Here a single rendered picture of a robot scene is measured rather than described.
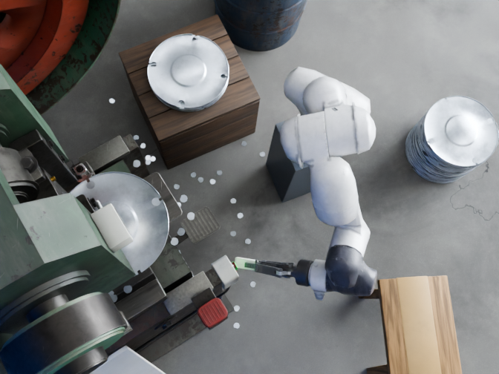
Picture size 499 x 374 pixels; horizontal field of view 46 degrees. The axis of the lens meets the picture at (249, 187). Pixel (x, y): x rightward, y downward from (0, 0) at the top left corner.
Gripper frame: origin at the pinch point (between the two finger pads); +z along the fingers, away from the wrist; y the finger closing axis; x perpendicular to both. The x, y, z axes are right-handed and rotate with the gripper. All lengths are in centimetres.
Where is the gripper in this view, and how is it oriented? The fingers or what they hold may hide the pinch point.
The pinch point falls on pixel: (246, 263)
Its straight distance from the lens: 176.1
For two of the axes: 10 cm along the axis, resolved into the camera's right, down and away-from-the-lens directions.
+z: -9.2, -0.9, 3.8
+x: -0.8, 10.0, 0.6
